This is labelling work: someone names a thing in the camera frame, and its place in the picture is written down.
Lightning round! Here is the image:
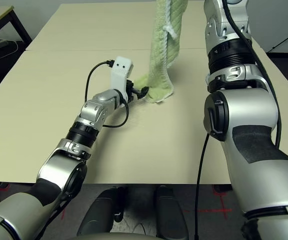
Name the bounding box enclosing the black tripod stand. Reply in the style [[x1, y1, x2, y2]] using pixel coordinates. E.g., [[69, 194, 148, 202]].
[[266, 23, 288, 55]]

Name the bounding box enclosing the green towel with white trim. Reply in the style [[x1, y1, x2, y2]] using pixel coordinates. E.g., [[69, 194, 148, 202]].
[[135, 0, 189, 104]]

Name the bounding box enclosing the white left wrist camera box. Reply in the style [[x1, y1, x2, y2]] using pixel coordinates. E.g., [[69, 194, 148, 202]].
[[110, 56, 135, 101]]

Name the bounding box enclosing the black left wrist camera cable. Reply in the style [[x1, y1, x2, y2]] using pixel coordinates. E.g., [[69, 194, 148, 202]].
[[83, 59, 130, 129]]

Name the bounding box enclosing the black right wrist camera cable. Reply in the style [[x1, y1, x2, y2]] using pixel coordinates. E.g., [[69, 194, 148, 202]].
[[221, 0, 283, 148]]

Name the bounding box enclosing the black shoulder cable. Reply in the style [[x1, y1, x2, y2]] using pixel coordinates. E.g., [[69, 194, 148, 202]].
[[195, 133, 210, 240], [37, 192, 71, 237]]

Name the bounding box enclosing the black right shoulder cable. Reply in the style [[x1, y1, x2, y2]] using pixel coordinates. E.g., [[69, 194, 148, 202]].
[[195, 133, 210, 240]]

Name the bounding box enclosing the grey right robot leg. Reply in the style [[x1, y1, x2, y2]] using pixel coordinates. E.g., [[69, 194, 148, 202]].
[[153, 184, 187, 238]]

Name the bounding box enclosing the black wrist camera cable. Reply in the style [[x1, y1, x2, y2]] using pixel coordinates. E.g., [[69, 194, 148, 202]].
[[83, 59, 130, 129], [221, 0, 283, 148]]

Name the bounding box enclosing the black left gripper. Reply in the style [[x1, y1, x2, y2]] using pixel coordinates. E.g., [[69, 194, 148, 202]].
[[125, 79, 150, 103]]

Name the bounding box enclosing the black left shoulder cable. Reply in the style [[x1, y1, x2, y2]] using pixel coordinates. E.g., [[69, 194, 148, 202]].
[[37, 192, 71, 237]]

